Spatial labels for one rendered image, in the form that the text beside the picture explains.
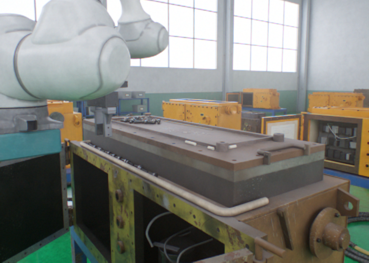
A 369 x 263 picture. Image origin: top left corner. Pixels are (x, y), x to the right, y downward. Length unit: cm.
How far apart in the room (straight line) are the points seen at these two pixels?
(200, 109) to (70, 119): 214
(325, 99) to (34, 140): 990
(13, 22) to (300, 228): 96
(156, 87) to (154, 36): 1107
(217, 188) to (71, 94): 49
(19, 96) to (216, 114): 410
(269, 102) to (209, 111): 694
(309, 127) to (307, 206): 284
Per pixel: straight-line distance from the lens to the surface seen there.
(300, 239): 109
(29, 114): 82
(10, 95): 80
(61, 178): 201
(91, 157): 163
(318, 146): 118
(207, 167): 94
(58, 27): 69
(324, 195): 115
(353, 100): 1004
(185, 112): 535
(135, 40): 95
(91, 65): 64
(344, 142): 383
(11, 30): 82
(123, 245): 143
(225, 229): 83
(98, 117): 111
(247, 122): 846
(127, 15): 97
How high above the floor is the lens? 158
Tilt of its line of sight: 8 degrees down
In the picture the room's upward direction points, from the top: straight up
